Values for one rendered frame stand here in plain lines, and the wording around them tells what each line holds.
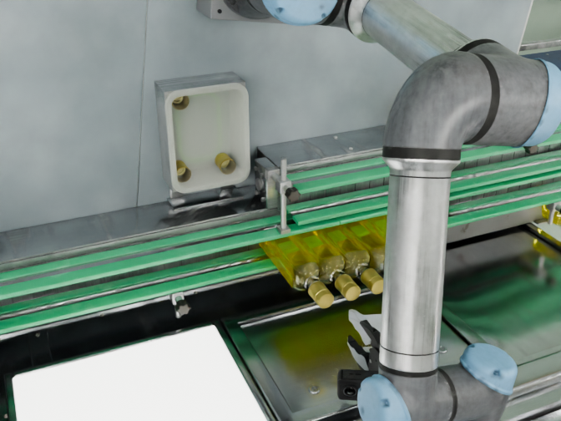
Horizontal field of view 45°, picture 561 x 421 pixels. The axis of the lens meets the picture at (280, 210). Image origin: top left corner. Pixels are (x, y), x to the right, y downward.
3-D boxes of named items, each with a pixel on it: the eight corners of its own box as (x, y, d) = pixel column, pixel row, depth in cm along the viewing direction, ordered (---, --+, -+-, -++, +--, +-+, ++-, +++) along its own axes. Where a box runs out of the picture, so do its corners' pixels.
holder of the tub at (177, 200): (164, 200, 151) (174, 215, 145) (154, 80, 138) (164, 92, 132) (236, 186, 157) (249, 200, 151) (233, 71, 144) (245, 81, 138)
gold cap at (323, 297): (307, 298, 131) (317, 311, 128) (308, 283, 130) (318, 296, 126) (324, 294, 133) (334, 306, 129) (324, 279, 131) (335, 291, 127)
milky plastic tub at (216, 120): (163, 179, 148) (173, 195, 141) (154, 80, 137) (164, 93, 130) (237, 166, 154) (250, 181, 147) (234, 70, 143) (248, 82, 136)
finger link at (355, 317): (372, 304, 122) (398, 343, 116) (343, 312, 120) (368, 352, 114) (376, 292, 120) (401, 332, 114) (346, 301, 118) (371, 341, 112)
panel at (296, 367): (6, 385, 129) (21, 531, 101) (2, 373, 127) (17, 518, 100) (406, 280, 160) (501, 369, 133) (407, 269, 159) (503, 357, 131)
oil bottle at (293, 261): (258, 246, 151) (297, 297, 133) (257, 224, 148) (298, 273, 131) (280, 240, 153) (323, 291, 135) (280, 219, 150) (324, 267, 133)
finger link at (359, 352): (371, 343, 125) (398, 365, 117) (343, 352, 123) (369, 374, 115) (371, 328, 124) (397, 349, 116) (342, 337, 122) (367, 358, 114)
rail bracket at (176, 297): (159, 298, 147) (176, 334, 136) (156, 272, 144) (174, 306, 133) (177, 294, 148) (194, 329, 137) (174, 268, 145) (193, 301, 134)
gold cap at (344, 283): (333, 291, 133) (344, 302, 130) (336, 275, 132) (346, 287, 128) (349, 287, 135) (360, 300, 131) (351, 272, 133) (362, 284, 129)
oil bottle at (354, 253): (305, 235, 155) (349, 284, 137) (305, 214, 152) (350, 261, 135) (326, 230, 157) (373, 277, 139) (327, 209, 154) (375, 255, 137)
